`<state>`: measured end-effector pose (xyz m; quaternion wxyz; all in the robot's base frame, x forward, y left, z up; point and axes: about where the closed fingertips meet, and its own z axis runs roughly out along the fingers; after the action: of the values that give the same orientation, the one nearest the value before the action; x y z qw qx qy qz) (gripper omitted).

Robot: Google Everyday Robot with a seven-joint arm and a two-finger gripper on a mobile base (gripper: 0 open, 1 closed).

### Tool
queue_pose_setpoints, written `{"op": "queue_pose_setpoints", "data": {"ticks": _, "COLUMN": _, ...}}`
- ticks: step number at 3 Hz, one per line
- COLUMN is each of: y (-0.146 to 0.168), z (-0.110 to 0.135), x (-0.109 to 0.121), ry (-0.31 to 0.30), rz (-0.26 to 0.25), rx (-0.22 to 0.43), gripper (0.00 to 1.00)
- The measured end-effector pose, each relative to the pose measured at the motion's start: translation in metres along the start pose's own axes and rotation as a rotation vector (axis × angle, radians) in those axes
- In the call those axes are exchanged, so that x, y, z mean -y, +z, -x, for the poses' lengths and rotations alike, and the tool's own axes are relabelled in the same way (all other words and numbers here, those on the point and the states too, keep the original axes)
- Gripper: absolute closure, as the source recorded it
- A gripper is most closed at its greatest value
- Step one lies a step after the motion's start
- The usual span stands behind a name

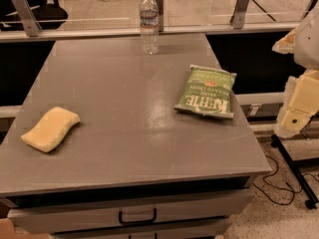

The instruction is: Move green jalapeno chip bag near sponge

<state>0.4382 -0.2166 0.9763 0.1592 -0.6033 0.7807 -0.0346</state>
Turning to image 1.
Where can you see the black stand leg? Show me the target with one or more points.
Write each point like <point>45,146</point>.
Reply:
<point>313,201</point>

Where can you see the grey drawer with black handle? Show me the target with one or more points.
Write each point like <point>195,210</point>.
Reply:
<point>128,212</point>

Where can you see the middle metal rail bracket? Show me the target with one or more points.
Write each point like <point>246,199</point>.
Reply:
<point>160,5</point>

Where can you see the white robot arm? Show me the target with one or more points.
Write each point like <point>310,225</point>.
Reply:
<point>306,44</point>

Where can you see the left metal rail bracket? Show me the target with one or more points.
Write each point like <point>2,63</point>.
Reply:
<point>30,25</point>

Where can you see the black office chair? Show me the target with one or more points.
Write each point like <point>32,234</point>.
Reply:
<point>48,13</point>

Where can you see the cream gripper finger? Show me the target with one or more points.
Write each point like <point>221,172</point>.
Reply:
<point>301,103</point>
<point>286,44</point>

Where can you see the right metal rail bracket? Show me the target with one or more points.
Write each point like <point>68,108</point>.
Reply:
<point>238,17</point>

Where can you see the metal rail bracket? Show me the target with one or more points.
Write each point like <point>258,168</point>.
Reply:
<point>160,5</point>
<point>30,25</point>
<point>238,17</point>

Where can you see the yellow sponge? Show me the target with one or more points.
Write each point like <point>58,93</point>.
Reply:
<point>50,130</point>

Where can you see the green jalapeno chip bag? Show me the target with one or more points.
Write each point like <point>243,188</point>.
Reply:
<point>207,92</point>

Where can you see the clear plastic water bottle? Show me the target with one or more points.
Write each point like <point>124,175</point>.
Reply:
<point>149,26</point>

